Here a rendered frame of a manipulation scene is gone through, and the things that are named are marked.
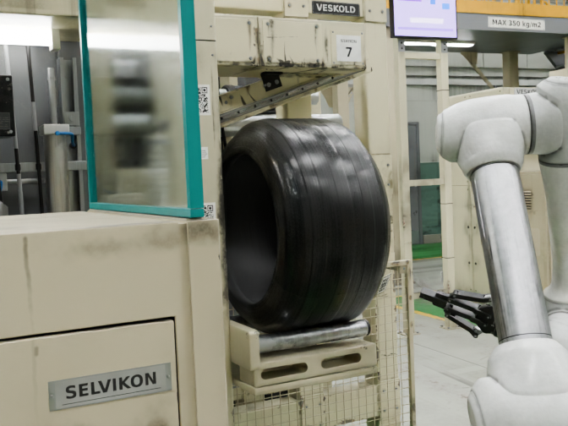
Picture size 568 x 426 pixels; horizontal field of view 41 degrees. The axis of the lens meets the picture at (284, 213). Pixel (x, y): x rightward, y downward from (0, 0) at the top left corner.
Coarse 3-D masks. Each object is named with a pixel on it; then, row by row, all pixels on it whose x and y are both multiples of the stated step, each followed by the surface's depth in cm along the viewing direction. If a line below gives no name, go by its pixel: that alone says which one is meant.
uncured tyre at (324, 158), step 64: (256, 128) 195; (320, 128) 194; (256, 192) 230; (320, 192) 180; (384, 192) 190; (256, 256) 230; (320, 256) 179; (384, 256) 189; (256, 320) 198; (320, 320) 193
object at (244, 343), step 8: (232, 328) 189; (240, 328) 185; (248, 328) 184; (232, 336) 189; (240, 336) 185; (248, 336) 180; (256, 336) 181; (232, 344) 189; (240, 344) 185; (248, 344) 181; (256, 344) 181; (232, 352) 190; (240, 352) 185; (248, 352) 181; (256, 352) 181; (232, 360) 190; (240, 360) 186; (248, 360) 181; (256, 360) 181; (248, 368) 181; (256, 368) 181
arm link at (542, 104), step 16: (544, 80) 162; (560, 80) 159; (528, 96) 161; (544, 96) 160; (560, 96) 158; (544, 112) 158; (560, 112) 159; (544, 128) 159; (560, 128) 159; (544, 144) 160; (560, 144) 161; (544, 160) 165; (560, 160) 162
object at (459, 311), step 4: (452, 304) 191; (448, 308) 189; (452, 308) 190; (456, 308) 190; (460, 308) 190; (452, 312) 189; (456, 312) 189; (460, 312) 189; (464, 312) 189; (468, 312) 189; (472, 312) 190; (460, 316) 189; (464, 316) 189; (468, 316) 188; (472, 316) 188; (472, 320) 188; (476, 320) 187; (480, 320) 187; (480, 324) 187; (484, 324) 186
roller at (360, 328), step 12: (336, 324) 198; (348, 324) 199; (360, 324) 200; (264, 336) 187; (276, 336) 189; (288, 336) 190; (300, 336) 191; (312, 336) 193; (324, 336) 194; (336, 336) 196; (348, 336) 198; (360, 336) 201; (264, 348) 186; (276, 348) 188; (288, 348) 191
